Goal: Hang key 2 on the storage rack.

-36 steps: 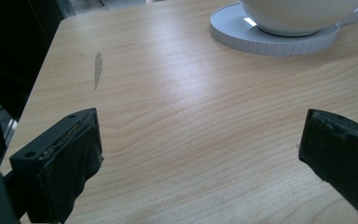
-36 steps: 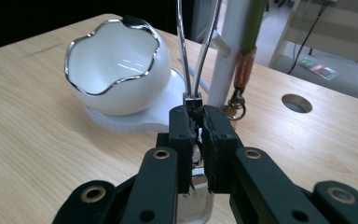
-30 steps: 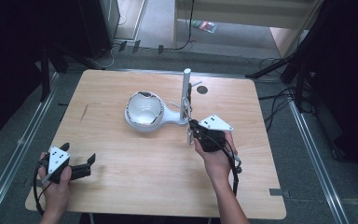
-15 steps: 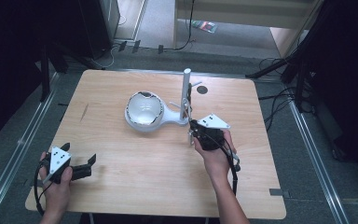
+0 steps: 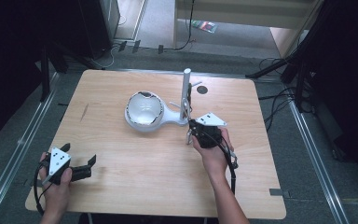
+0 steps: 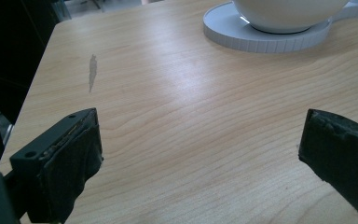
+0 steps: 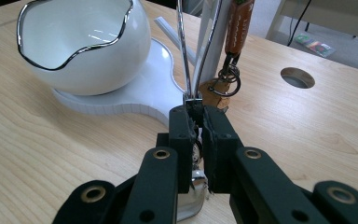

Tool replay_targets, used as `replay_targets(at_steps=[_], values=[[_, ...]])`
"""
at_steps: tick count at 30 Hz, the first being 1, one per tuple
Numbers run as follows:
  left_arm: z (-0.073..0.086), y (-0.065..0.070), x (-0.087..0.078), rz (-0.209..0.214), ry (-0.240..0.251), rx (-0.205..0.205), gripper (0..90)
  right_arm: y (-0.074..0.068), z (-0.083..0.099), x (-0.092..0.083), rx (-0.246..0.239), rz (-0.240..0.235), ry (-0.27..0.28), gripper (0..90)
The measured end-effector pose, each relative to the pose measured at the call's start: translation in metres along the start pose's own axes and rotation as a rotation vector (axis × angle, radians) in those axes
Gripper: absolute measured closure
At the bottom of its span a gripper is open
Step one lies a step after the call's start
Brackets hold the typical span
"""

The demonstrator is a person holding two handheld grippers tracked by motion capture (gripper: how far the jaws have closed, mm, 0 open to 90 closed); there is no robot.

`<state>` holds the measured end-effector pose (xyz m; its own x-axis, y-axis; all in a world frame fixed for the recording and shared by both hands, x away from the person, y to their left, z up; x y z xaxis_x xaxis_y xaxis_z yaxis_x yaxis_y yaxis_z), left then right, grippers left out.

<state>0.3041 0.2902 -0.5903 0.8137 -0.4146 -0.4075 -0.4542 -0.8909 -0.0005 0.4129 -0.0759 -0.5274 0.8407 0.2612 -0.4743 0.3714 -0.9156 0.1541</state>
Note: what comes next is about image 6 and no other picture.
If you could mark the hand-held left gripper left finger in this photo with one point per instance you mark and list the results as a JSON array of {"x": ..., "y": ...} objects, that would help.
[{"x": 59, "y": 165}]

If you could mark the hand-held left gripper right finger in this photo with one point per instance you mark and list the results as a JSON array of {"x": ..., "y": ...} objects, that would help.
[{"x": 345, "y": 155}]

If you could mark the white bowl with silver rim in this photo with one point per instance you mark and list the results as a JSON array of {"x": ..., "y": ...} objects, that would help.
[{"x": 289, "y": 15}]

